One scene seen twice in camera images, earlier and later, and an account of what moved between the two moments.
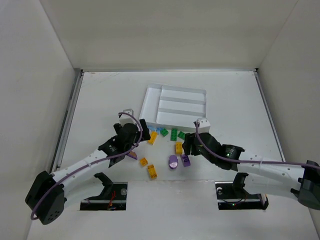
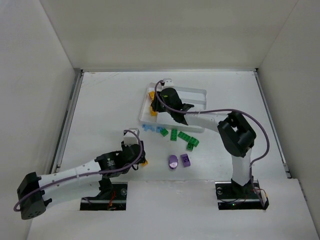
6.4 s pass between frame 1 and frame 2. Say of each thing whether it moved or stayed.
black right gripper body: moved
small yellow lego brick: stayed
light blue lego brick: stayed
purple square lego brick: stayed
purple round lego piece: stayed
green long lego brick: stayed
